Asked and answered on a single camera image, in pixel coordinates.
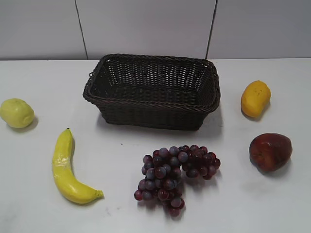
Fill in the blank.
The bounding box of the pale green-yellow lemon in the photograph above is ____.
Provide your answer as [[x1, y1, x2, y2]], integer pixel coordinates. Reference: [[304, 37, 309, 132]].
[[0, 98, 35, 129]]

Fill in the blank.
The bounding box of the yellow banana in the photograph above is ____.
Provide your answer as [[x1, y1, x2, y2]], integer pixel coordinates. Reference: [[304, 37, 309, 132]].
[[52, 128, 104, 204]]

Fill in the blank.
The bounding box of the dark red apple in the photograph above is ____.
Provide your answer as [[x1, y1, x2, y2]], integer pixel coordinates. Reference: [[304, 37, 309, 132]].
[[249, 133, 293, 172]]

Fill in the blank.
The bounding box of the orange-yellow mango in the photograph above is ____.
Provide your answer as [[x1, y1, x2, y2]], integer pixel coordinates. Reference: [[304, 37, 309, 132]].
[[241, 80, 271, 118]]

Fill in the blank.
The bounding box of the purple grape bunch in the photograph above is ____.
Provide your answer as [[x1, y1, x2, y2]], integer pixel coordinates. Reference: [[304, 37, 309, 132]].
[[134, 145, 221, 217]]

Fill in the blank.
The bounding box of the dark woven wicker basket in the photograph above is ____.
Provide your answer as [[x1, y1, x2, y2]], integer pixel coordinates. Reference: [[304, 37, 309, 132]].
[[83, 54, 221, 131]]

